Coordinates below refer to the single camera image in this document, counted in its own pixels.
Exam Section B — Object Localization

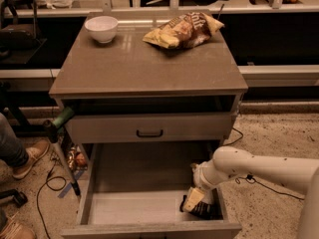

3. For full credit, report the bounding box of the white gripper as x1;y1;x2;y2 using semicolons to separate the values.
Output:
182;160;228;212

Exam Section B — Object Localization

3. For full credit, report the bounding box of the dark rxbar chocolate bar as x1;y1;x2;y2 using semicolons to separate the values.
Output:
190;200;222;220

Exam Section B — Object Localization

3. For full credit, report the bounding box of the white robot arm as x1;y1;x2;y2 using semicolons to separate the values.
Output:
182;146;319;239

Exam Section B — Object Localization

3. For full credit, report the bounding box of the open grey middle drawer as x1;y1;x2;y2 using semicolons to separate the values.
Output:
62;141;241;239

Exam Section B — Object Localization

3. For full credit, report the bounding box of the grey top drawer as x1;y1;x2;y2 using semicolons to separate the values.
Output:
66;113;235;144

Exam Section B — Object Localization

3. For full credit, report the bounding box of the grey drawer cabinet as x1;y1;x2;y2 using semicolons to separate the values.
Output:
48;11;249;239

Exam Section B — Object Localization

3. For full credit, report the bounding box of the blue tape strip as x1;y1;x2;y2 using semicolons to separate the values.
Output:
58;170;85;198

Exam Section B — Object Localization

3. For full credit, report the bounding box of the orange snack packet on floor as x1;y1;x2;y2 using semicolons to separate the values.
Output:
67;147;87;171

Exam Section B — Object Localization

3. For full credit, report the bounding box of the yellow brown chip bag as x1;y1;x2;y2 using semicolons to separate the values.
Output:
143;12;224;49

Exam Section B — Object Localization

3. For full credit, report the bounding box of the tan shoe upper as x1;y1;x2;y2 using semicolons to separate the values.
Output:
13;139;50;180

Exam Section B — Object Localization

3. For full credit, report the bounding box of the tan shoe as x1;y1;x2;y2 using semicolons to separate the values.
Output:
13;139;50;180
0;218;36;239

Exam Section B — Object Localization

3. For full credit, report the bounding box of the black caster leg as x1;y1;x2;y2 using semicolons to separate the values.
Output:
0;189;28;208

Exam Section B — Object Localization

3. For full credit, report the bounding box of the tan shoe lower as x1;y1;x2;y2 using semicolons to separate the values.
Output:
0;218;36;239

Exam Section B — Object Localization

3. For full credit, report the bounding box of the blue jeans leg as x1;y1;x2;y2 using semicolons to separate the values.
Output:
0;114;29;167

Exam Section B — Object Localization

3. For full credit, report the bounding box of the white ceramic bowl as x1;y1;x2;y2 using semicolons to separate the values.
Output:
85;16;119;43

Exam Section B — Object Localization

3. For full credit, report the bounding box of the black chair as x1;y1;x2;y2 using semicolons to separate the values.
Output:
0;0;47;65

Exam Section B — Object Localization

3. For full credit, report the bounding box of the black floor cable left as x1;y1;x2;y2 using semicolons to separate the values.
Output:
35;151;68;239

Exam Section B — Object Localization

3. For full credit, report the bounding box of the green handled clamp tool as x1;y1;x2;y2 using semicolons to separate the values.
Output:
43;107;81;198

